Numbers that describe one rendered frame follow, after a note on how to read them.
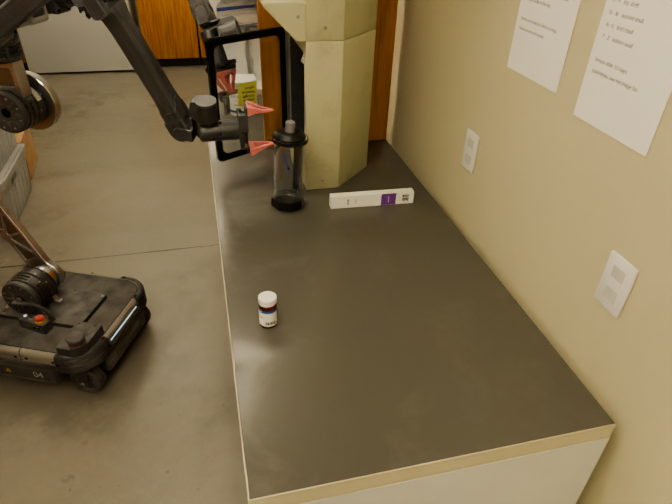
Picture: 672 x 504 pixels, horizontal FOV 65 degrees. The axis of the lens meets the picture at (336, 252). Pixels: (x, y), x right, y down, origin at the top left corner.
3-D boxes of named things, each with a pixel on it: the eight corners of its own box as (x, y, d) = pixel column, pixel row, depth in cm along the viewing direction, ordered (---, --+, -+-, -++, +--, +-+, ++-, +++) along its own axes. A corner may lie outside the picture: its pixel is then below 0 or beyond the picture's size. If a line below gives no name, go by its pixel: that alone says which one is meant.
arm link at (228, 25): (203, 19, 176) (193, 8, 167) (235, 8, 174) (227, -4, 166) (213, 53, 176) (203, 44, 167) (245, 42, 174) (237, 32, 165)
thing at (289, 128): (307, 139, 159) (308, 118, 155) (302, 151, 151) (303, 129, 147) (277, 135, 159) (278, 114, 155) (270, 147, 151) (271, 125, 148)
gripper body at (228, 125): (244, 114, 143) (217, 116, 142) (247, 150, 149) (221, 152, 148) (242, 107, 149) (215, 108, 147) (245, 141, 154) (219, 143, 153)
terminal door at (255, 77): (287, 140, 196) (284, 25, 174) (218, 163, 178) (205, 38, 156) (286, 139, 197) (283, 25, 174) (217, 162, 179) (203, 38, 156)
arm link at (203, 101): (184, 121, 152) (173, 138, 146) (178, 85, 143) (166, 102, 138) (224, 128, 151) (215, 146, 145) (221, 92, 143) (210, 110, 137)
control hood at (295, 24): (287, 18, 174) (286, -16, 168) (306, 41, 148) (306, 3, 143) (252, 18, 172) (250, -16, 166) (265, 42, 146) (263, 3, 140)
